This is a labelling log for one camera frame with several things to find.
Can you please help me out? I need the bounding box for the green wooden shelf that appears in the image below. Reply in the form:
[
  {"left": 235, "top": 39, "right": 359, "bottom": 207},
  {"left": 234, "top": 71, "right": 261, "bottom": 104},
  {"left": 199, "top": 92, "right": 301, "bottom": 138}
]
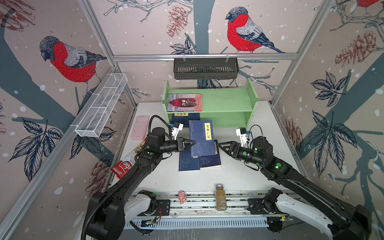
[{"left": 162, "top": 79, "right": 259, "bottom": 128}]

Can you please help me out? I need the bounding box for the pink case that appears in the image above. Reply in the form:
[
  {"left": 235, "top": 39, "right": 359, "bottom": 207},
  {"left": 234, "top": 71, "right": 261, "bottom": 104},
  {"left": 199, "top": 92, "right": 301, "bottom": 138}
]
[{"left": 131, "top": 116, "right": 150, "bottom": 141}]

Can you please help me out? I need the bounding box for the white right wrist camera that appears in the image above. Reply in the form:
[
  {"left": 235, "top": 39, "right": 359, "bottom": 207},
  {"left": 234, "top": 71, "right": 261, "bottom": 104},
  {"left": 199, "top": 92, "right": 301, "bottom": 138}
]
[{"left": 236, "top": 128, "right": 249, "bottom": 147}]

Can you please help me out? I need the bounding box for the black hanging basket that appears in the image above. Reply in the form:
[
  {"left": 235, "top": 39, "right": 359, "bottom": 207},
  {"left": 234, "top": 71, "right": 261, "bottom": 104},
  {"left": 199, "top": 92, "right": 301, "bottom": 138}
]
[{"left": 174, "top": 58, "right": 239, "bottom": 80}]

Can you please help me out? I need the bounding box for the white wire mesh basket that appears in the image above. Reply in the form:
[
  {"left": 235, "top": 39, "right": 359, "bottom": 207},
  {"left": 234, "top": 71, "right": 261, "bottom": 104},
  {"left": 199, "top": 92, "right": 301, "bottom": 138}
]
[{"left": 75, "top": 73, "right": 128, "bottom": 138}]

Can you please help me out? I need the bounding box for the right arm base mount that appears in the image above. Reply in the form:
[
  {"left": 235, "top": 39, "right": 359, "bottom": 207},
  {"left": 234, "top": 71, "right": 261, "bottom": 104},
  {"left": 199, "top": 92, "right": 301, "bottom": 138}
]
[{"left": 246, "top": 188, "right": 287, "bottom": 216}]

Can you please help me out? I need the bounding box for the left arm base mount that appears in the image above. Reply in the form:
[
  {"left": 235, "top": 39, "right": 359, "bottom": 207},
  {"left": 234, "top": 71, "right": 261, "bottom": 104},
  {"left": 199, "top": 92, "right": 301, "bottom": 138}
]
[{"left": 125, "top": 190, "right": 171, "bottom": 218}]

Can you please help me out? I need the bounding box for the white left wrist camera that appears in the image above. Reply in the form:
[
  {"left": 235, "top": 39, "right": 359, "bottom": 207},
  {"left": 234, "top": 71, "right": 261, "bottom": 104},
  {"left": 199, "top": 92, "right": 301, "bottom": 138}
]
[{"left": 171, "top": 123, "right": 184, "bottom": 140}]

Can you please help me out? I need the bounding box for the spice jar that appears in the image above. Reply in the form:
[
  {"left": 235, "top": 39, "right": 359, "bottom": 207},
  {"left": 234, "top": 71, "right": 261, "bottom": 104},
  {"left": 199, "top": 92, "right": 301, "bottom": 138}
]
[{"left": 215, "top": 184, "right": 227, "bottom": 211}]

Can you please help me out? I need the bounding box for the aluminium rail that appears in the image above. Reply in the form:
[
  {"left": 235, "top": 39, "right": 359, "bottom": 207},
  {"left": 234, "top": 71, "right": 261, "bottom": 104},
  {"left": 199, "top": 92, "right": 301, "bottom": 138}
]
[{"left": 86, "top": 190, "right": 331, "bottom": 219}]

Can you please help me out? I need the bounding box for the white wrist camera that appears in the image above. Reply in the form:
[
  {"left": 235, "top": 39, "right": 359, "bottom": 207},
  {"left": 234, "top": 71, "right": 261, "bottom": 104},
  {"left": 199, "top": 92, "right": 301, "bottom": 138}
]
[
  {"left": 236, "top": 128, "right": 249, "bottom": 147},
  {"left": 171, "top": 123, "right": 184, "bottom": 140}
]

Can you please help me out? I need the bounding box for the blue book yellow label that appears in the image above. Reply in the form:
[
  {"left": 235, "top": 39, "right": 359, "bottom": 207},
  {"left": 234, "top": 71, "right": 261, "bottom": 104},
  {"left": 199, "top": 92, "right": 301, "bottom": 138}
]
[{"left": 171, "top": 113, "right": 200, "bottom": 128}]

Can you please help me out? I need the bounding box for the red snack bag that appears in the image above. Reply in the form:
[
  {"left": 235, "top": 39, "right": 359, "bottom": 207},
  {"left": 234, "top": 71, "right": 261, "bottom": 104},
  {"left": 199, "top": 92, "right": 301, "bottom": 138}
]
[{"left": 111, "top": 138, "right": 147, "bottom": 180}]

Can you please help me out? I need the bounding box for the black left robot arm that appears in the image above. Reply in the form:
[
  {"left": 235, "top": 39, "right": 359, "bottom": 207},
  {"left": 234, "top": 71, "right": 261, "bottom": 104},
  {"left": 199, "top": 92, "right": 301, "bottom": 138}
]
[{"left": 80, "top": 124, "right": 196, "bottom": 240}]

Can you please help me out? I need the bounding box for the pink small toy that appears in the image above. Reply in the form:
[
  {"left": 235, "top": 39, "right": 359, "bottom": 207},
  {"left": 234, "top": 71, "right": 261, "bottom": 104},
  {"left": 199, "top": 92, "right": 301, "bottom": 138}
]
[{"left": 177, "top": 191, "right": 187, "bottom": 205}]

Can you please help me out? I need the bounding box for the pink Hamlet book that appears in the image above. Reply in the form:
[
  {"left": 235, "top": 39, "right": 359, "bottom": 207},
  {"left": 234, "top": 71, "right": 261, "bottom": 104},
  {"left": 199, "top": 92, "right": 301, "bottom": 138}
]
[{"left": 167, "top": 94, "right": 203, "bottom": 112}]

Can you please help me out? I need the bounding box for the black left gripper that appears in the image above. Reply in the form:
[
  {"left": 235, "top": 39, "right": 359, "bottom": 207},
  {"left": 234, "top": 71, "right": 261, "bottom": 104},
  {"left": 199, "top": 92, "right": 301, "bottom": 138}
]
[{"left": 158, "top": 137, "right": 195, "bottom": 154}]

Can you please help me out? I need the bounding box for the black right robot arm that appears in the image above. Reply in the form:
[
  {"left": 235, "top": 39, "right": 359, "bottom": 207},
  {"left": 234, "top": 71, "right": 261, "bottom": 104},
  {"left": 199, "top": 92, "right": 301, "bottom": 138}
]
[{"left": 218, "top": 136, "right": 372, "bottom": 240}]

